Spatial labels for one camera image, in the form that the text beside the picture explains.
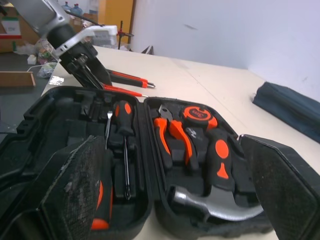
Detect orange black tape measure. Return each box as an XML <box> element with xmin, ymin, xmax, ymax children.
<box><xmin>179</xmin><ymin>104</ymin><xmax>219</xmax><ymax>131</ymax></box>

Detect flat tip screwdriver black handle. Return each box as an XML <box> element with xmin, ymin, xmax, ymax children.
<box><xmin>90</xmin><ymin>111</ymin><xmax>114</xmax><ymax>231</ymax></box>

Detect dark blue fabric pouch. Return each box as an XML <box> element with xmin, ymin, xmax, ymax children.
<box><xmin>251</xmin><ymin>81</ymin><xmax>320</xmax><ymax>145</ymax></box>

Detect black tripod stand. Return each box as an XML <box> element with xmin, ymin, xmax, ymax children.
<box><xmin>116</xmin><ymin>20</ymin><xmax>135</xmax><ymax>51</ymax></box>

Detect orange handled pliers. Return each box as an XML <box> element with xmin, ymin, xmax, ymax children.
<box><xmin>152</xmin><ymin>104</ymin><xmax>200</xmax><ymax>172</ymax></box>

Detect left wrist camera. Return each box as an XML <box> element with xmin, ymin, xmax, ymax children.
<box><xmin>51</xmin><ymin>24</ymin><xmax>118</xmax><ymax>60</ymax></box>

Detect wooden board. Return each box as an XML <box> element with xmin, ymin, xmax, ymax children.
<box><xmin>0</xmin><ymin>71</ymin><xmax>36</xmax><ymax>87</ymax></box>

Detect black tool case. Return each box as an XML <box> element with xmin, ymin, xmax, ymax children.
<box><xmin>0</xmin><ymin>85</ymin><xmax>276</xmax><ymax>240</ymax></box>

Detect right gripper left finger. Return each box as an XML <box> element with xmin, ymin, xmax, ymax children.
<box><xmin>14</xmin><ymin>135</ymin><xmax>113</xmax><ymax>240</ymax></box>

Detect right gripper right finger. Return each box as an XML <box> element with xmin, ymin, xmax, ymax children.
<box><xmin>238</xmin><ymin>134</ymin><xmax>320</xmax><ymax>240</ymax></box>

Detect thick red black screwdriver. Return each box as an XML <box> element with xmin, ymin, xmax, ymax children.
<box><xmin>107</xmin><ymin>69</ymin><xmax>156</xmax><ymax>90</ymax></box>

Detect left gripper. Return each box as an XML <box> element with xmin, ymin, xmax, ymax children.
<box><xmin>59</xmin><ymin>44</ymin><xmax>113</xmax><ymax>90</ymax></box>

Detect cross tip screwdriver black handle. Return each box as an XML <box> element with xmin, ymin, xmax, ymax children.
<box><xmin>112</xmin><ymin>99</ymin><xmax>134</xmax><ymax>201</ymax></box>

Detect thin red screwdriver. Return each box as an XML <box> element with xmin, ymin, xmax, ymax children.
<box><xmin>102</xmin><ymin>84</ymin><xmax>149</xmax><ymax>98</ymax></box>

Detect claw hammer black orange grip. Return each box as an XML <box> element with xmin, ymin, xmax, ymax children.
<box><xmin>171</xmin><ymin>128</ymin><xmax>265</xmax><ymax>223</ymax></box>

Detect black cable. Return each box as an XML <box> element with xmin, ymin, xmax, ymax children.
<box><xmin>63</xmin><ymin>11</ymin><xmax>106</xmax><ymax>27</ymax></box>

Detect cardboard box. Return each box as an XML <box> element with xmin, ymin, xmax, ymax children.
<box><xmin>0</xmin><ymin>7</ymin><xmax>42</xmax><ymax>53</ymax></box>

